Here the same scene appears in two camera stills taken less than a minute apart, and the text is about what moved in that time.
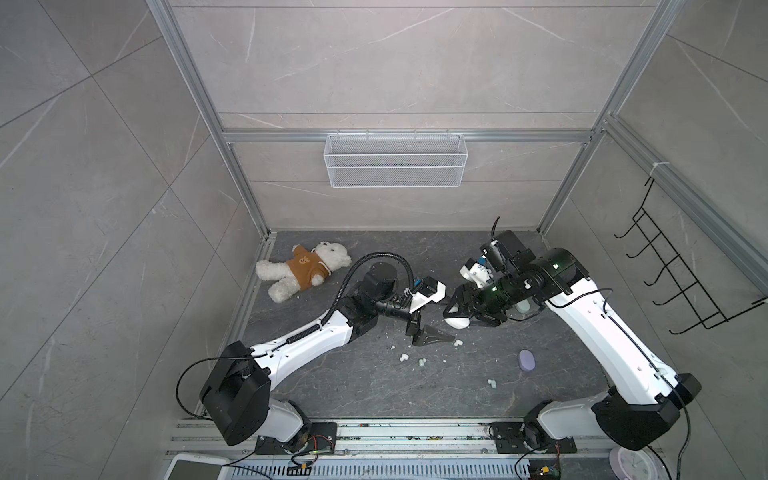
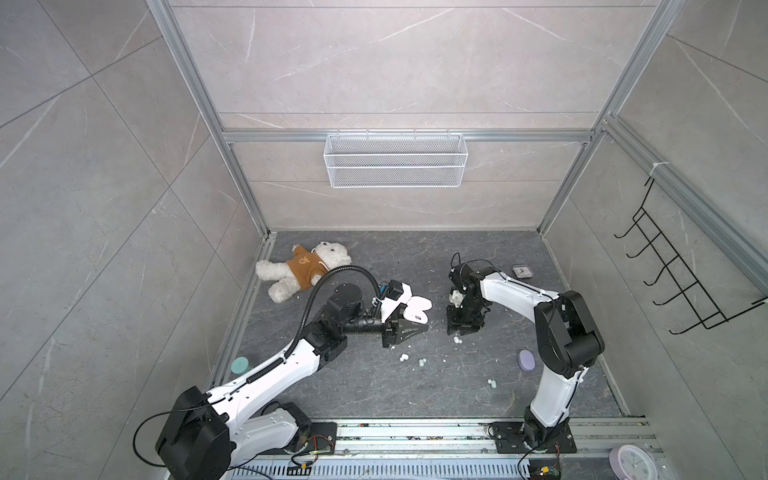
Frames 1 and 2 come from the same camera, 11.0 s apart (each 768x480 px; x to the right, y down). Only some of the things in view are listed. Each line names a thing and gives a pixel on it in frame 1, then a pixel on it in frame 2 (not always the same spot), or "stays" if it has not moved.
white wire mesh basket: x=395 y=160 stays
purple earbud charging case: x=526 y=360 stays
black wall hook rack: x=704 y=308 stays
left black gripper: x=428 y=335 to x=390 y=330
